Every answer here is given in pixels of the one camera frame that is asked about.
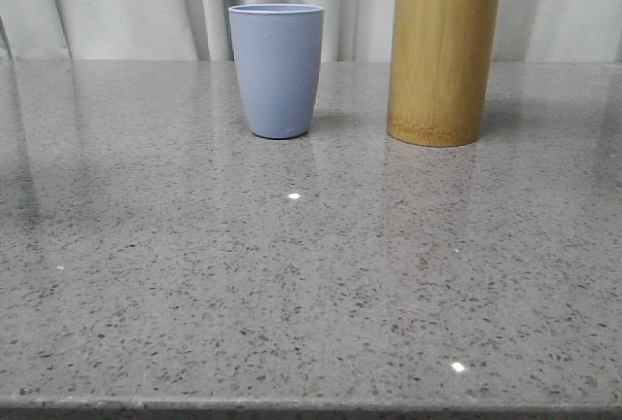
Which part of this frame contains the blue plastic cup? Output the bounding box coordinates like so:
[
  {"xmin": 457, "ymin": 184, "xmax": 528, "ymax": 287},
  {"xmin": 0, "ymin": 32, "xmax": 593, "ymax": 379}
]
[{"xmin": 228, "ymin": 4, "xmax": 325, "ymax": 139}]

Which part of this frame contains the bamboo cylindrical holder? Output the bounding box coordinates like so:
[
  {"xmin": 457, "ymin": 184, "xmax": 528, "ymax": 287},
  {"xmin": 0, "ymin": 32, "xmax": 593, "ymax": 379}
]
[{"xmin": 387, "ymin": 0, "xmax": 499, "ymax": 147}]

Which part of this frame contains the grey pleated curtain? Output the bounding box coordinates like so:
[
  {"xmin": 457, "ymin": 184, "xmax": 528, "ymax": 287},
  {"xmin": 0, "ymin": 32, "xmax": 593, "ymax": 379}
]
[{"xmin": 1, "ymin": 0, "xmax": 621, "ymax": 62}]

